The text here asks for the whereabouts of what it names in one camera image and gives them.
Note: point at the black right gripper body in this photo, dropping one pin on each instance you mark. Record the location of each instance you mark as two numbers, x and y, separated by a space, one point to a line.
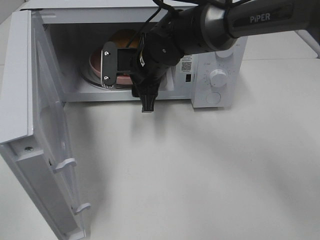
147 70

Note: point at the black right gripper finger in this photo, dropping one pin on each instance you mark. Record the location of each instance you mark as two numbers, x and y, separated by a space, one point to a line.
135 91
148 95

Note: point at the toy hamburger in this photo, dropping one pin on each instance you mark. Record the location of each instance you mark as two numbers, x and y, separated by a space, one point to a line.
122 37

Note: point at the pink round plate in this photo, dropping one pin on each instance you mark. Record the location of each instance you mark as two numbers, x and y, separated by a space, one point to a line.
95 65

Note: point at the white microwave knob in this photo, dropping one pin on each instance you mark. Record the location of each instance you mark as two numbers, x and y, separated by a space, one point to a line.
225 53
218 78

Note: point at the white microwave oven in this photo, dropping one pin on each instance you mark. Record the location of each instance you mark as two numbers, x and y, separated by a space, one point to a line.
78 27

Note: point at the white microwave door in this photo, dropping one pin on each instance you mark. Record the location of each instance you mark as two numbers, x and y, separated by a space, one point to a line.
34 136

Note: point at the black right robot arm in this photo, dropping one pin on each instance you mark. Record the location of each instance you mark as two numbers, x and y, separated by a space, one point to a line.
212 26

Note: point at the glass microwave turntable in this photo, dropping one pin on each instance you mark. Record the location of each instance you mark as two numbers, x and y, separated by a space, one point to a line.
87 74

